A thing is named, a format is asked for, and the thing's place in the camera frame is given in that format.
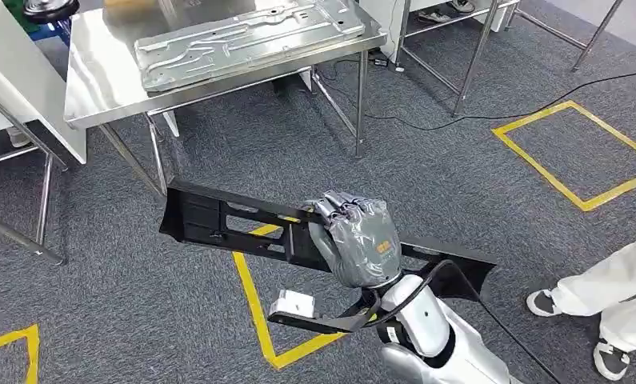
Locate blue plastic base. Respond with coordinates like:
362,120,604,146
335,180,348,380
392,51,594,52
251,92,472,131
28,20,74,47

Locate person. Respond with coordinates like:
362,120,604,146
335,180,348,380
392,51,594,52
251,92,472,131
417,0,478,25
526,225,636,382

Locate white table steel legs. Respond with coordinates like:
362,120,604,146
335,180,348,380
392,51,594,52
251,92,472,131
0,0,88,266

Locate black round disc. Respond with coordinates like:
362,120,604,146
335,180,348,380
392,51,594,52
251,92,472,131
22,0,80,25

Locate black floor cable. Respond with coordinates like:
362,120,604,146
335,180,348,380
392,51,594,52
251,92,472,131
314,55,636,133

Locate yellow floor tape square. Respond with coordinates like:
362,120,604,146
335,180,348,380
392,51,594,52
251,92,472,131
491,99,636,213
231,214,382,371
0,324,40,384

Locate black plastic panel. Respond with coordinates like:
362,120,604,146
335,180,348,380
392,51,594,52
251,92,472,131
158,178,498,303

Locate steel table frame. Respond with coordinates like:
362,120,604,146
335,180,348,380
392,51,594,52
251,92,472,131
394,0,522,118
514,0,626,73

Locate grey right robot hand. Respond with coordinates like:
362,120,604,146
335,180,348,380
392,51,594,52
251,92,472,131
302,190,403,290

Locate stainless steel table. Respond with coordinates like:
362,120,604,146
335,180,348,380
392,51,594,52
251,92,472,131
62,0,389,197

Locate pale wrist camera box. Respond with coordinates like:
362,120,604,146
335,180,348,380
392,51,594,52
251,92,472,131
268,289,316,319

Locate stamped sheet metal panel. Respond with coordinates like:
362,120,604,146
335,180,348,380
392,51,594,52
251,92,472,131
133,0,366,94

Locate black camera bracket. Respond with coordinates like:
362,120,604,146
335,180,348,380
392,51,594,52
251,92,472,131
266,288,382,335

